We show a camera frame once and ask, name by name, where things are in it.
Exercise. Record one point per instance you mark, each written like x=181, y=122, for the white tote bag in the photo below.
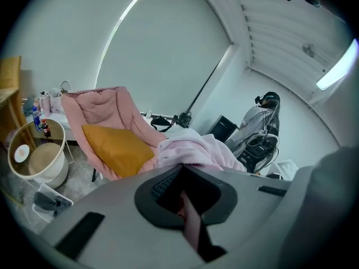
x=56, y=101

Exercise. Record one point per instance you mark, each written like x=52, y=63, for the yellow wooden shelf unit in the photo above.
x=9, y=74

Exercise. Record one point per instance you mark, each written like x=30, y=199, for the long ceiling light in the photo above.
x=336, y=66

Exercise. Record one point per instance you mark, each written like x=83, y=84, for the black box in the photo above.
x=223, y=127

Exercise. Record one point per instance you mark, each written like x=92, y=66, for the small round white plate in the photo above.
x=22, y=153

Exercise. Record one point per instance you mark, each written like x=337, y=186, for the pink fleece cloth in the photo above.
x=196, y=147

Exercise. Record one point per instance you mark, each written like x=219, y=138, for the black slanted pole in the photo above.
x=206, y=85

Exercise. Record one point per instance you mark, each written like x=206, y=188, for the round ceiling smoke detector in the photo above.
x=308, y=50

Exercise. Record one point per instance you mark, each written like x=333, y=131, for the pink tumbler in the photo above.
x=45, y=105

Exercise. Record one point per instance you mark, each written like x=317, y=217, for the cola bottle with red label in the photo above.
x=46, y=129

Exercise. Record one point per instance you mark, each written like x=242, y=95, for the pink padded lounge chair seat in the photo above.
x=112, y=108

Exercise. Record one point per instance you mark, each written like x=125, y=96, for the blue-labelled plastic bottle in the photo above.
x=36, y=119

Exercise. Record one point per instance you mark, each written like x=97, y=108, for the mustard yellow cushion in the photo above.
x=117, y=147

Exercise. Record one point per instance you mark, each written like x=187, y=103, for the person's left hand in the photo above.
x=190, y=217

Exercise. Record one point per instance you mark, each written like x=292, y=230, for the black electronic device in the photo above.
x=184, y=119

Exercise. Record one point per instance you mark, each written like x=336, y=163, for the round glass-top basket side table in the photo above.
x=47, y=158

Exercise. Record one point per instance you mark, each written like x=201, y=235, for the white picture frame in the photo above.
x=284, y=169

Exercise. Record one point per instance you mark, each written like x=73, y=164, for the black waist bag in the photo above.
x=161, y=122

